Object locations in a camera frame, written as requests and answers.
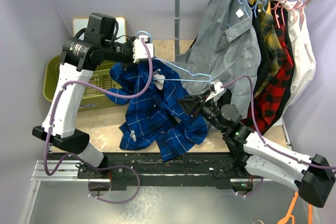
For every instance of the orange hanger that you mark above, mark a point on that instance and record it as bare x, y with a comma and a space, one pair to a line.
289, 215

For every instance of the small whiteboard yellow frame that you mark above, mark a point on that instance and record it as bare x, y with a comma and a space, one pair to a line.
81, 22

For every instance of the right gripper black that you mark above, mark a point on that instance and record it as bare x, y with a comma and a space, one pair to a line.
196, 103

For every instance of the white shirt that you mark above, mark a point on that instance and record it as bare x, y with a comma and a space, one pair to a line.
305, 63

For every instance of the blue plaid shirt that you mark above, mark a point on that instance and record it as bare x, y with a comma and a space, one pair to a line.
156, 116

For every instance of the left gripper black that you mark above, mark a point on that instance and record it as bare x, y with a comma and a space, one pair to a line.
130, 43

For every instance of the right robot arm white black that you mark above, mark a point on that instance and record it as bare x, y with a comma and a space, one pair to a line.
311, 176

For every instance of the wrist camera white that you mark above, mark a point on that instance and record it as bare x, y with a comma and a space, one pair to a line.
215, 91
142, 48

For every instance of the grey shirt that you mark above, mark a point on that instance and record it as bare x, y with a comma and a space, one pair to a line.
226, 48

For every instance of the red black plaid shirt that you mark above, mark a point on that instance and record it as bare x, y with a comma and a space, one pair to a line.
269, 105

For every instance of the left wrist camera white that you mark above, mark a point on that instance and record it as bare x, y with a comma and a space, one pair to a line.
142, 48

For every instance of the yellow black plaid shirt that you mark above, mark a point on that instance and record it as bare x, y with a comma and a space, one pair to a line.
272, 54

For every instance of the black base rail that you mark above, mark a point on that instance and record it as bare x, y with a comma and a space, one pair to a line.
189, 170

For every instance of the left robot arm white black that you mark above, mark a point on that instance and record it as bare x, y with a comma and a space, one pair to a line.
80, 56

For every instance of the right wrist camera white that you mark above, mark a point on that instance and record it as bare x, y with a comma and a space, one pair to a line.
215, 91

